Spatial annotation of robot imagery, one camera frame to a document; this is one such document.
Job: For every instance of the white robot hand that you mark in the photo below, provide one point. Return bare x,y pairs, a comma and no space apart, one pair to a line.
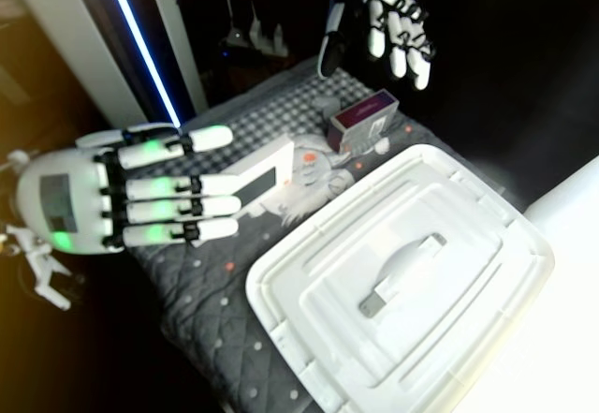
56,197
388,15

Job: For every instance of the purple and white box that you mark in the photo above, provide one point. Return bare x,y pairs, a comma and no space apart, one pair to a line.
360,120

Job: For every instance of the white plastic lid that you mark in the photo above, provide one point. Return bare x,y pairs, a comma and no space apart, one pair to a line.
402,282

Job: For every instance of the blue-white light strip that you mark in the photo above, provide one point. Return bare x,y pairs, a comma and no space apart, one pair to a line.
140,48

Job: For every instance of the grey quilt with bear print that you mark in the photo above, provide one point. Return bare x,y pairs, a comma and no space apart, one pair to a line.
201,300

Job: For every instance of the white post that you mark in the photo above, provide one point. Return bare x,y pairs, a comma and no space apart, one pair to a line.
70,38

